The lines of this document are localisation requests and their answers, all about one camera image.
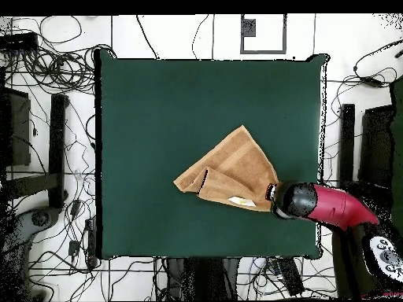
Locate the gray stand base black knob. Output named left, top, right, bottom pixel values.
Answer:
left=0, top=205, right=62, bottom=301

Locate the black power strip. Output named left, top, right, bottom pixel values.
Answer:
left=0, top=31, right=39, bottom=51
left=84, top=216, right=99, bottom=269
left=278, top=257, right=305, bottom=296

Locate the black rectangular box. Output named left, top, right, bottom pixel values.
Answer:
left=357, top=105, right=395, bottom=187
left=0, top=87, right=31, bottom=168

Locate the dark green table cloth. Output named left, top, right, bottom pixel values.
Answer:
left=94, top=53, right=331, bottom=260

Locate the black inline cable adapter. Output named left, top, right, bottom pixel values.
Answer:
left=361, top=76, right=383, bottom=88

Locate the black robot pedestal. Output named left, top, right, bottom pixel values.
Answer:
left=166, top=257, right=240, bottom=300

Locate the gray square frame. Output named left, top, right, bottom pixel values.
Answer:
left=239, top=13, right=288, bottom=55

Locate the black T-shaped stand base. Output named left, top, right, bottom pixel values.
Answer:
left=338, top=103, right=394, bottom=208
left=2, top=93, right=69, bottom=210

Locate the small gray square box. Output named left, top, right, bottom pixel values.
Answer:
left=241, top=18, right=257, bottom=38

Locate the tan terry towel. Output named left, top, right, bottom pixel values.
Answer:
left=172, top=124, right=281, bottom=212

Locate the dark green fabric sheet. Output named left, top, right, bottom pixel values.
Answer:
left=389, top=78, right=403, bottom=237

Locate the black cable tangle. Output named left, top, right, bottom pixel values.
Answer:
left=6, top=43, right=117, bottom=95

